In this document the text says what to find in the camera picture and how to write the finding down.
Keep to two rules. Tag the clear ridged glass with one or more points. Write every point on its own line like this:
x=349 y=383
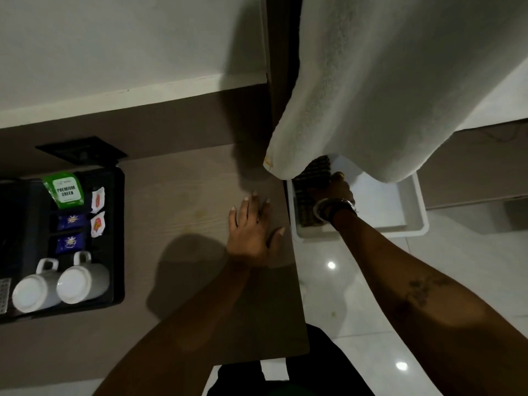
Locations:
x=4 y=296

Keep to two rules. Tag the brown wooden cabinet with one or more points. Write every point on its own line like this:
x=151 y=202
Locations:
x=474 y=169

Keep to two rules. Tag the blue drink sachet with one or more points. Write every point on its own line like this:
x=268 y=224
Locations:
x=69 y=243
x=71 y=222

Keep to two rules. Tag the person's left thumb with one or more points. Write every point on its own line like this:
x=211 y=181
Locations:
x=276 y=238

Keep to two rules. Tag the person's left little finger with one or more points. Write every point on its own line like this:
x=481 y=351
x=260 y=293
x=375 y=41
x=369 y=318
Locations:
x=233 y=218

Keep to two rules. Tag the silver bangle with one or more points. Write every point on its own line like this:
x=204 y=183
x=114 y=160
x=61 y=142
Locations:
x=319 y=209

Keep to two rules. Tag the person's left forearm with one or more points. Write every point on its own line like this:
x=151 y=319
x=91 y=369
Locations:
x=185 y=325

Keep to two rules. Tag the green tea packet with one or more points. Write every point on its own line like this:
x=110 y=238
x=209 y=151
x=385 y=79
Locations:
x=64 y=190

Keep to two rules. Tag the white ceramic mug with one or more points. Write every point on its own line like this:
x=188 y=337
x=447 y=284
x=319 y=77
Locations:
x=35 y=290
x=80 y=282

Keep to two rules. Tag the white sachet with red print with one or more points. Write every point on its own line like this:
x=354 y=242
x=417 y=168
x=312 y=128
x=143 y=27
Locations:
x=97 y=199
x=97 y=224

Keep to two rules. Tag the black wall socket plate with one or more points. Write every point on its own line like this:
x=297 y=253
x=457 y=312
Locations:
x=82 y=151

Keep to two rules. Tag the black serving tray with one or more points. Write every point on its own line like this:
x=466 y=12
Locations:
x=115 y=243

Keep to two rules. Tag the white plastic bin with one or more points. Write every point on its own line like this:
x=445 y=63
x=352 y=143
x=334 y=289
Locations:
x=383 y=202

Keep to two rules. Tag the person's right fingers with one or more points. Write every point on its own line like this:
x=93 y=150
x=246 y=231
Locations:
x=337 y=178

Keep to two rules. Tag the person's dark clothing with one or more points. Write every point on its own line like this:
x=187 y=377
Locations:
x=313 y=367

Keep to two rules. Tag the white terry towel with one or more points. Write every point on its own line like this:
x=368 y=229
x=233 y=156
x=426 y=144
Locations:
x=392 y=78

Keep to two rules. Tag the person's left hand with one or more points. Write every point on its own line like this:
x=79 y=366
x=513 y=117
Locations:
x=247 y=243

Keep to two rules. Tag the person's right hand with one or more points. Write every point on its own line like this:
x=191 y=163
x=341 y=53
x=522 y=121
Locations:
x=334 y=191

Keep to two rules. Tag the person's right forearm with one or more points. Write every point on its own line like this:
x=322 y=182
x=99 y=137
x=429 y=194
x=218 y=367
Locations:
x=420 y=301

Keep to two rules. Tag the black wrist band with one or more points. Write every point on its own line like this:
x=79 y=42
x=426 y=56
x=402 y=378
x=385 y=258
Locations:
x=336 y=208

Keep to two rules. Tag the person's left middle finger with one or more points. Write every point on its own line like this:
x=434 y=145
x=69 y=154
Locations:
x=253 y=208

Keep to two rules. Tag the dark woven mat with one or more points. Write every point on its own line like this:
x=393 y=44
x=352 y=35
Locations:
x=307 y=185

